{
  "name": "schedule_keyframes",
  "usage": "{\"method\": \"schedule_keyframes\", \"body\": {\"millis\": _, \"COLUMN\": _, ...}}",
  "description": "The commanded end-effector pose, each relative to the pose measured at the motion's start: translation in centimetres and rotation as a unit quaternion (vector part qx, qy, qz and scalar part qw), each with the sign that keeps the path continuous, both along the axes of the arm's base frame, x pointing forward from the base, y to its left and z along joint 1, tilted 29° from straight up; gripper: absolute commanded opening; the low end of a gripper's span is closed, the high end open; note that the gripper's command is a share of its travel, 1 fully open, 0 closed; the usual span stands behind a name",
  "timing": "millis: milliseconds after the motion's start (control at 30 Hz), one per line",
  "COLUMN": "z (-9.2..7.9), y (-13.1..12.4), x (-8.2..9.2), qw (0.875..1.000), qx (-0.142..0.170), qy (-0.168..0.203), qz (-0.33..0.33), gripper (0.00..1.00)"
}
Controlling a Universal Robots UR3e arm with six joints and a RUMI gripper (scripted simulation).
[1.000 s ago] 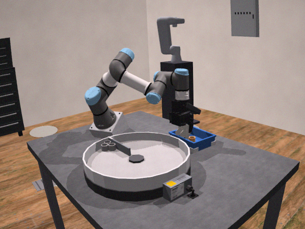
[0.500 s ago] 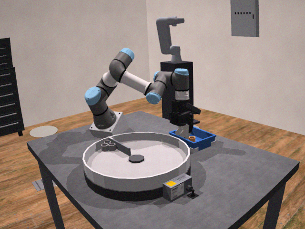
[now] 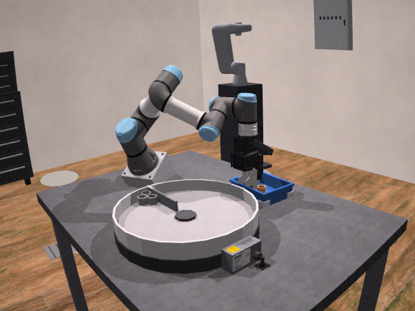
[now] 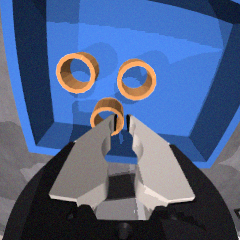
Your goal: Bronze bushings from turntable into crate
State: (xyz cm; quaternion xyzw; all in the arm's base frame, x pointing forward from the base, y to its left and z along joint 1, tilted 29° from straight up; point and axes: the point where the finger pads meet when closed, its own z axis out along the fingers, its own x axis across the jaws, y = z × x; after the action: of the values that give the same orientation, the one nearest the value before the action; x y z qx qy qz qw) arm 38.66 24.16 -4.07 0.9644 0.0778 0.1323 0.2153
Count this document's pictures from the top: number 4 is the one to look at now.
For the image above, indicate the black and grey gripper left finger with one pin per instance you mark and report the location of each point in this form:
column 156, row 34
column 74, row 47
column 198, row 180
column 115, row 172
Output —
column 76, row 175

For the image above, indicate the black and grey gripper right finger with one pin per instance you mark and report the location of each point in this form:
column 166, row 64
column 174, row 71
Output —
column 166, row 176

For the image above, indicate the blue open-top crate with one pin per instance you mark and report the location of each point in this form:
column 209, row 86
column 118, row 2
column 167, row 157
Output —
column 193, row 46

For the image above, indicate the bronze bushing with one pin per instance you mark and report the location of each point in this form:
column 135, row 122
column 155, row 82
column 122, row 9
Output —
column 110, row 104
column 67, row 80
column 141, row 92

